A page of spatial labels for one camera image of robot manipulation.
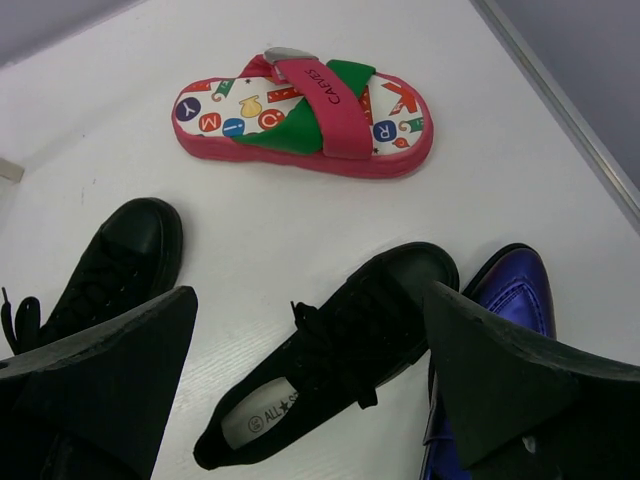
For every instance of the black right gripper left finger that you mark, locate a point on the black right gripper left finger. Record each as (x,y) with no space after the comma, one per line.
(95,405)

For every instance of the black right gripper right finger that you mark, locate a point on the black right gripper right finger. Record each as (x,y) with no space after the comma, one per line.
(525,406)

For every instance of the purple loafer right one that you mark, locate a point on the purple loafer right one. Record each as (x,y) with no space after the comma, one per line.
(514,285)

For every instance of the pink sandal far right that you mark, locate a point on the pink sandal far right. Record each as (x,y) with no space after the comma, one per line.
(287,107)

